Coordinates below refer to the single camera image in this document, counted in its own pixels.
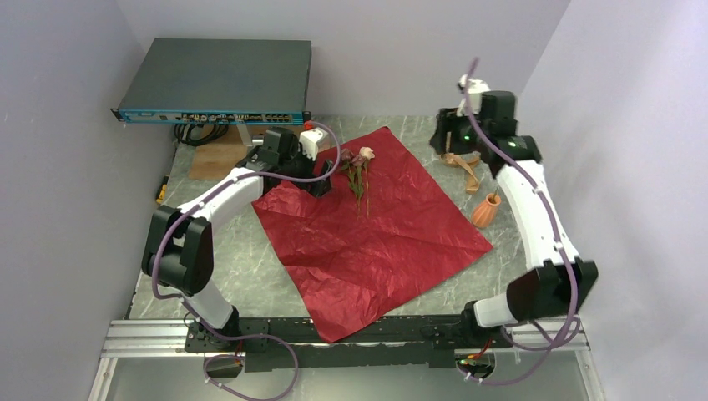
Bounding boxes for maroon paper bouquet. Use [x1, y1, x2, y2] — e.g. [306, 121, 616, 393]
[253, 127, 492, 343]

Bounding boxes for grey blue network switch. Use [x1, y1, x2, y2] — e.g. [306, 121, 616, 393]
[112, 38, 312, 125]

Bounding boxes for tan satin ribbon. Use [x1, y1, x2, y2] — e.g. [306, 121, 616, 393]
[440, 153, 481, 195]

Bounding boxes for aluminium rail frame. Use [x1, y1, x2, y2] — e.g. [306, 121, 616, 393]
[88, 114, 601, 401]

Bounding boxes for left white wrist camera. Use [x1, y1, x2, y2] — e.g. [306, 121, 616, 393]
[299, 121, 330, 161]

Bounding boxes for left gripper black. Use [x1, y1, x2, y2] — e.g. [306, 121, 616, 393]
[279, 140, 332, 198]

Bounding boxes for orange ribbed ceramic vase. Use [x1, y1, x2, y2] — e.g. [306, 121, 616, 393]
[470, 194, 501, 229]

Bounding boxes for yellow black tool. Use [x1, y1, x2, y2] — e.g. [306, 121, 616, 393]
[155, 175, 169, 205]

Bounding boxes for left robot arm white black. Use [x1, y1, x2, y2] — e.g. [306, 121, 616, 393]
[141, 122, 341, 351]

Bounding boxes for wooden board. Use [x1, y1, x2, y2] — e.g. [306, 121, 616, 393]
[190, 126, 303, 180]

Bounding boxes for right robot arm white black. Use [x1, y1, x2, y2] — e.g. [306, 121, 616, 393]
[430, 90, 598, 347]

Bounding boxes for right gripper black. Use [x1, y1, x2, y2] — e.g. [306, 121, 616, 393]
[430, 105, 490, 155]

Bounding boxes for purple cable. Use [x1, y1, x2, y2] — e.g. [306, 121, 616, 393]
[454, 57, 582, 387]
[150, 120, 343, 401]

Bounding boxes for metal stand bracket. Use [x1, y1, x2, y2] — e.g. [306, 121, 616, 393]
[236, 124, 269, 150]

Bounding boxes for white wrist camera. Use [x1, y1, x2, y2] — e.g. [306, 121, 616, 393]
[458, 74, 491, 104]
[299, 121, 330, 161]

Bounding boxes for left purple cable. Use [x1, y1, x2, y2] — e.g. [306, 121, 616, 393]
[150, 120, 343, 401]

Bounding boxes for black coiled cables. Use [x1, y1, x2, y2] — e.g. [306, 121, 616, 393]
[174, 122, 230, 148]

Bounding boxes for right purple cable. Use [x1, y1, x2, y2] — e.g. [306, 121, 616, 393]
[454, 57, 582, 387]

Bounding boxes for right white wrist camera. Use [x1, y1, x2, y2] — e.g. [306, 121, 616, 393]
[458, 74, 491, 104]

